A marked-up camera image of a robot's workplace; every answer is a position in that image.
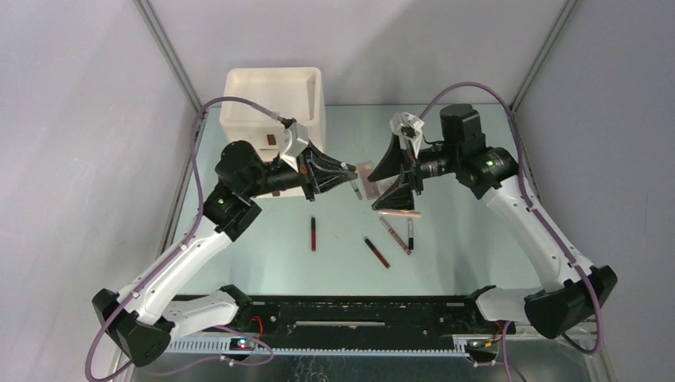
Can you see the pink concealer tube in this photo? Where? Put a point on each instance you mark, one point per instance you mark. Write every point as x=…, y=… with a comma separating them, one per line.
x=400, y=213

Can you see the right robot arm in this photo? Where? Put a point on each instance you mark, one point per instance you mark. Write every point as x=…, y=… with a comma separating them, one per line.
x=571, y=287

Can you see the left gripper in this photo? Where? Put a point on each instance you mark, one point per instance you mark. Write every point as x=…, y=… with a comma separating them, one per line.
x=325, y=180

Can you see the aluminium frame rail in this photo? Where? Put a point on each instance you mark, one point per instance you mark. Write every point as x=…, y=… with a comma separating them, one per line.
x=166, y=47

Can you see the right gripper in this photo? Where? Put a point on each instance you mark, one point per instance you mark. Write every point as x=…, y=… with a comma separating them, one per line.
x=398, y=160

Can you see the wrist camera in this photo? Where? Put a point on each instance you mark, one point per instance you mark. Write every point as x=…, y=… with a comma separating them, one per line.
x=295, y=141
x=409, y=129

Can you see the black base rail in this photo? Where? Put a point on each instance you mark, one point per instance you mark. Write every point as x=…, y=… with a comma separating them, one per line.
x=364, y=323

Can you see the clear mascara tube black cap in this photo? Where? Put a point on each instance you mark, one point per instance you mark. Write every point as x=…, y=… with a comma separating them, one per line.
x=411, y=237

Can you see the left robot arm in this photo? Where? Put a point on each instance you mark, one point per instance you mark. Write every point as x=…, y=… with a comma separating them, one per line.
x=143, y=318

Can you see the red lip gloss black cap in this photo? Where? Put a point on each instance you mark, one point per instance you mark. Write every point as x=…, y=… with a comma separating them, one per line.
x=313, y=234

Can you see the long eyeshadow palette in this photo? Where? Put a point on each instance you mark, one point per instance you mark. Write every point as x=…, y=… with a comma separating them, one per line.
x=371, y=189

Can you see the red lettered lip gloss tube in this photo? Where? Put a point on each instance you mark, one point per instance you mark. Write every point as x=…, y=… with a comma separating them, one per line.
x=395, y=236

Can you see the black patterned eyeliner pen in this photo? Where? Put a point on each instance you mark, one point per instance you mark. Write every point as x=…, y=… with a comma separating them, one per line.
x=353, y=183

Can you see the dark red lip gloss tube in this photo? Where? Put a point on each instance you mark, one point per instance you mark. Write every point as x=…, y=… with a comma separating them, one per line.
x=376, y=252

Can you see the white drawer organizer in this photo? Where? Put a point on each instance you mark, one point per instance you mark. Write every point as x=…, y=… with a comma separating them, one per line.
x=255, y=138

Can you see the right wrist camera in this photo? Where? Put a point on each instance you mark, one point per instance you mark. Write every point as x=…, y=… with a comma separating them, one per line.
x=409, y=129

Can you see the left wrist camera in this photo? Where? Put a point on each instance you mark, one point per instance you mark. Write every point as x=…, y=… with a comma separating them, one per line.
x=295, y=141

